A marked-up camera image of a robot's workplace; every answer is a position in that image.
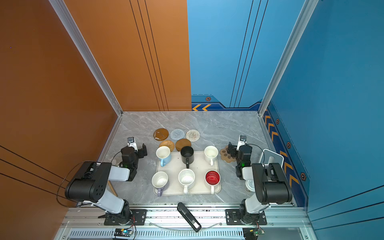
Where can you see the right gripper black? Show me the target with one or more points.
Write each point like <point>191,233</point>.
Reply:
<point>232,150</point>

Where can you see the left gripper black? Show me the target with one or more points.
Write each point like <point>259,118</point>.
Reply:
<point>141,151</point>

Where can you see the cork paw print coaster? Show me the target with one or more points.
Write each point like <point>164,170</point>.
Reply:
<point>225,156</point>

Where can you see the rattan woven coaster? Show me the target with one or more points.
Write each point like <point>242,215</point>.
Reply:
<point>168,143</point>

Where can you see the glossy dark brown coaster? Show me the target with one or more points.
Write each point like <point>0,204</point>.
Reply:
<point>161,134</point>

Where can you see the blue grey woven coaster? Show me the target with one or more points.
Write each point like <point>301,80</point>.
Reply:
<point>177,134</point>

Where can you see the round wooden coaster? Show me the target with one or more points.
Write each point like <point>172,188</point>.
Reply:
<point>182,143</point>

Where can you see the white multicolour woven coaster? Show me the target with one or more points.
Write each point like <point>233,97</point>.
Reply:
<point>193,135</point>

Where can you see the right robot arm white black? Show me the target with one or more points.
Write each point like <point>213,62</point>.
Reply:
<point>270,182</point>

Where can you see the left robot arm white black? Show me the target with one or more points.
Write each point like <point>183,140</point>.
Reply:
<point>89,184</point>

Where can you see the white tissue box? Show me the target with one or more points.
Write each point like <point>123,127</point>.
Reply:
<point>268,157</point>

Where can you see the white mug top right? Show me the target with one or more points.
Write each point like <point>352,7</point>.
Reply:
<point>211,153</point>

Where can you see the light blue mug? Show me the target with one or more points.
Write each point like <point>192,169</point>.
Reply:
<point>164,155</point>

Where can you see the wooden mallet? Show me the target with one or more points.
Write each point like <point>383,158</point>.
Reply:
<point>112,189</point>

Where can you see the red inside white mug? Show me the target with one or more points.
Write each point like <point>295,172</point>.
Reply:
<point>212,179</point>

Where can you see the beige serving tray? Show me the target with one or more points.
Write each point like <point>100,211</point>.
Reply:
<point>176,179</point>

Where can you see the black mug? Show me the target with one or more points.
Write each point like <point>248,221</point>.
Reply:
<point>187,154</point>

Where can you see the white mug centre front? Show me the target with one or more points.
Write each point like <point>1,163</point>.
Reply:
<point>187,178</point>

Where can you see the left green circuit board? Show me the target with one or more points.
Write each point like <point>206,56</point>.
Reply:
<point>124,234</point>

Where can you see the right circuit board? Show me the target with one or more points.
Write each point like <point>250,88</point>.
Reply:
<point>251,234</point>

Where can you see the black stapler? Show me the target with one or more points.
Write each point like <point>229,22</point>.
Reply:
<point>190,219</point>

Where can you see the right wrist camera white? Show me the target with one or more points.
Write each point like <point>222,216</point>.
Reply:
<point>242,141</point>

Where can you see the white mug purple handle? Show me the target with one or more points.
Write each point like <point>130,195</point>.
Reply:
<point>160,182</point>

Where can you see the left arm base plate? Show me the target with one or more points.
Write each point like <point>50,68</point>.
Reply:
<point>138,218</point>

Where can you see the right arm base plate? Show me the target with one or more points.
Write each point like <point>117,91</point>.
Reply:
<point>234,217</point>

